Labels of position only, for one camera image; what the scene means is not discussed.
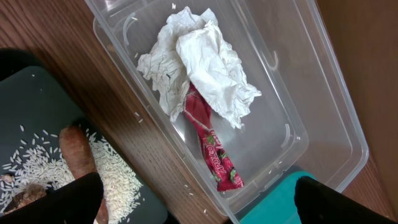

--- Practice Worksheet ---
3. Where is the red snack wrapper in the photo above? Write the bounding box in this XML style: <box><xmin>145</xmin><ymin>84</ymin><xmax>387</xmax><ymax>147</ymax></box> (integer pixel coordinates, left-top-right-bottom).
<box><xmin>183</xmin><ymin>84</ymin><xmax>244</xmax><ymax>192</ymax></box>

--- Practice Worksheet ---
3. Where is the clear plastic storage bin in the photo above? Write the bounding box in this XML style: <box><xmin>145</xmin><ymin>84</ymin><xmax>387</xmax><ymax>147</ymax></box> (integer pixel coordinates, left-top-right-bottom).
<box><xmin>86</xmin><ymin>0</ymin><xmax>369</xmax><ymax>223</ymax></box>

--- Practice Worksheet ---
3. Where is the white tissue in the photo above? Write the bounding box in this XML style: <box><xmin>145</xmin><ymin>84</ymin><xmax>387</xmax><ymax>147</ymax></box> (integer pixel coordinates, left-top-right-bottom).
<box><xmin>137</xmin><ymin>7</ymin><xmax>262</xmax><ymax>129</ymax></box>

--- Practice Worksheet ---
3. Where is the brown meat patty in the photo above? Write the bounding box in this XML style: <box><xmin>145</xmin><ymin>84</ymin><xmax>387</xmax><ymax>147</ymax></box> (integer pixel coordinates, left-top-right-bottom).
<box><xmin>4</xmin><ymin>184</ymin><xmax>47</xmax><ymax>214</ymax></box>

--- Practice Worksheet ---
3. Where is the brown carrot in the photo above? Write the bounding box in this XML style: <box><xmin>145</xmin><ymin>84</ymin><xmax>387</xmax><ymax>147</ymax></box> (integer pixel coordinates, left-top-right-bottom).
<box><xmin>59</xmin><ymin>126</ymin><xmax>109</xmax><ymax>223</ymax></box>

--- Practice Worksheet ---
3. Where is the pile of white rice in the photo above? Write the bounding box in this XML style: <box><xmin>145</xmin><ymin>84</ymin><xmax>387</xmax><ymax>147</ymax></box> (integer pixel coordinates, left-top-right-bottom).
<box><xmin>1</xmin><ymin>128</ymin><xmax>143</xmax><ymax>223</ymax></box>

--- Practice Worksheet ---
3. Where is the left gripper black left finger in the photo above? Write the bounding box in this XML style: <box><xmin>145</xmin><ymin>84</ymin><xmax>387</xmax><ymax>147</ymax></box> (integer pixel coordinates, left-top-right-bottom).
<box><xmin>1</xmin><ymin>172</ymin><xmax>104</xmax><ymax>224</ymax></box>

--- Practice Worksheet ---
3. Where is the black plastic tray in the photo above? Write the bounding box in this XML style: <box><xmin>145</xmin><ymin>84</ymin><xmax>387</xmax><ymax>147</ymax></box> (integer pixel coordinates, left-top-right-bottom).
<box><xmin>1</xmin><ymin>49</ymin><xmax>175</xmax><ymax>223</ymax></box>

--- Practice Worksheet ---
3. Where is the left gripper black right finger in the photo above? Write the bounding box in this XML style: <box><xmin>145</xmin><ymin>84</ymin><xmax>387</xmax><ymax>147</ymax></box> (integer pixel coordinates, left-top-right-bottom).
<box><xmin>294</xmin><ymin>176</ymin><xmax>397</xmax><ymax>224</ymax></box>

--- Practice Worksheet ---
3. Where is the teal serving tray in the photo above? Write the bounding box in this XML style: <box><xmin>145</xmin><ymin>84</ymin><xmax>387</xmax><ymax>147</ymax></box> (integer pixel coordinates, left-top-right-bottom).
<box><xmin>236</xmin><ymin>170</ymin><xmax>315</xmax><ymax>224</ymax></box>

